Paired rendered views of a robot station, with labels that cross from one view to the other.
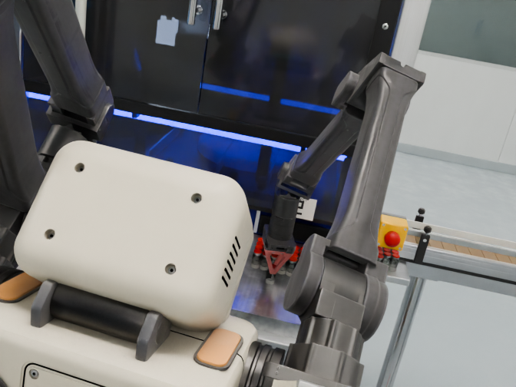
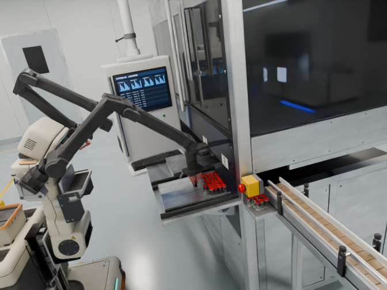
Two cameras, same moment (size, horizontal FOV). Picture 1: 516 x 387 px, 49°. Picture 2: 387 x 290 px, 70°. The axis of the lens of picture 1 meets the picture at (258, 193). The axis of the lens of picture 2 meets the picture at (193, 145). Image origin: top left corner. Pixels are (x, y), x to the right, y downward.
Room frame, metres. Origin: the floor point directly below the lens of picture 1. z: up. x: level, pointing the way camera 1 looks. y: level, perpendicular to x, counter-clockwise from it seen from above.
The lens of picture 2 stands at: (0.84, -1.33, 1.67)
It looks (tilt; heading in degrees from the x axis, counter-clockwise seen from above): 22 degrees down; 73
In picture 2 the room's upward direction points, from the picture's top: 8 degrees counter-clockwise
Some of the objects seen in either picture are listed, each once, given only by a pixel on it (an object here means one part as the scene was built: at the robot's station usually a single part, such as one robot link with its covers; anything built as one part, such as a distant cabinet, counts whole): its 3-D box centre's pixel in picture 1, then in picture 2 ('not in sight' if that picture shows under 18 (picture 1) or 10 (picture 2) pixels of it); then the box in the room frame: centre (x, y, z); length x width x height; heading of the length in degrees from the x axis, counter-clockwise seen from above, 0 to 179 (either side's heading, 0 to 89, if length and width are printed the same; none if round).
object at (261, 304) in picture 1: (282, 286); (192, 190); (1.18, -0.10, 0.90); 0.34 x 0.26 x 0.04; 175
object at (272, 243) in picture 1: (281, 228); (192, 164); (1.21, -0.07, 1.03); 0.10 x 0.07 x 0.07; 9
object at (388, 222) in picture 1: (391, 231); (251, 185); (1.39, -0.36, 1.00); 0.08 x 0.07 x 0.07; 176
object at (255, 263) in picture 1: (286, 266); (207, 185); (1.27, -0.10, 0.90); 0.18 x 0.02 x 0.05; 85
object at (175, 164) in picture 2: not in sight; (194, 161); (1.32, 0.23, 0.90); 0.34 x 0.26 x 0.04; 176
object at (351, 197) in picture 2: not in sight; (246, 170); (1.94, 0.69, 0.44); 2.06 x 1.00 x 0.88; 86
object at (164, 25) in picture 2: not in sight; (172, 58); (1.48, 0.96, 1.51); 0.49 x 0.01 x 0.59; 86
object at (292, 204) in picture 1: (286, 203); (191, 154); (1.21, -0.07, 1.09); 0.07 x 0.06 x 0.07; 1
